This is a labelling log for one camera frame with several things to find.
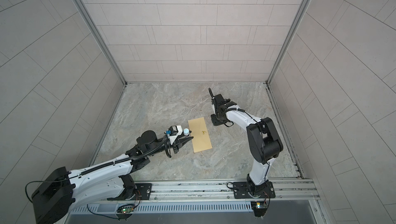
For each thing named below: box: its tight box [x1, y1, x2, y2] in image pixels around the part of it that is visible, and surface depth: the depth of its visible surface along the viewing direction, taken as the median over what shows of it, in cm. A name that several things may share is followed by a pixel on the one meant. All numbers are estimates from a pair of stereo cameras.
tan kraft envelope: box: [187, 116, 213, 153], surface depth 91 cm
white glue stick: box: [183, 128, 190, 138], surface depth 65 cm
